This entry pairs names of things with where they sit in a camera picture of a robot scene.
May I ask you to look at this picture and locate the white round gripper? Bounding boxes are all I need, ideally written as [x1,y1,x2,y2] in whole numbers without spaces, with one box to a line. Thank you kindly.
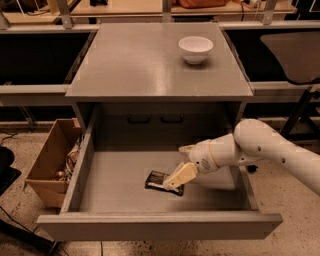
[163,140,219,190]

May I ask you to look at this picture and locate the dark chocolate rxbar wrapper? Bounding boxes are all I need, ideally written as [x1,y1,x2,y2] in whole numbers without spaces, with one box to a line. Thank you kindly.
[145,171,184,196]

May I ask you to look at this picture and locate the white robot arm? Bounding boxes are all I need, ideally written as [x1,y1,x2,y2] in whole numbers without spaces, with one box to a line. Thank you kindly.
[163,119,320,194]

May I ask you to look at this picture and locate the grey open top drawer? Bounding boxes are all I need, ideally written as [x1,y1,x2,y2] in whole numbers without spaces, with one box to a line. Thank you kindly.
[36,113,284,242]

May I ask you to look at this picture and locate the grey cabinet with top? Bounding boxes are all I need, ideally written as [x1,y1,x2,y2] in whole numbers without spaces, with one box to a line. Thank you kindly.
[67,23,253,149]

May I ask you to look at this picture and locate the white ceramic bowl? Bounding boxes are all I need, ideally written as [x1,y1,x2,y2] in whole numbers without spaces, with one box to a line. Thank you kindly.
[178,36,214,64]

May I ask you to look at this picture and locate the brown cardboard box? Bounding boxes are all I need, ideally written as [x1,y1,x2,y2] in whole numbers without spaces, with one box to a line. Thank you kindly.
[25,118,82,208]

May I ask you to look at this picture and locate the black right drawer handle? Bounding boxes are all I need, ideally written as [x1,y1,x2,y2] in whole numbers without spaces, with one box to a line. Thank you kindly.
[160,114,184,124]

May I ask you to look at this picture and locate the black drawer handle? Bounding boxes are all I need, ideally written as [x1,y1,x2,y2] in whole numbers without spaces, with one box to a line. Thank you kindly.
[160,114,184,124]
[127,114,151,124]

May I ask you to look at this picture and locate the black left drawer handle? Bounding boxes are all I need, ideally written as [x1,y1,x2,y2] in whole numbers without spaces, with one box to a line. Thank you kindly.
[127,114,151,124]

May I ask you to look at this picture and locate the tangled cables in box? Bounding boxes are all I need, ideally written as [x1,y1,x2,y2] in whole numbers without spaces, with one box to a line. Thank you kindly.
[63,134,84,183]

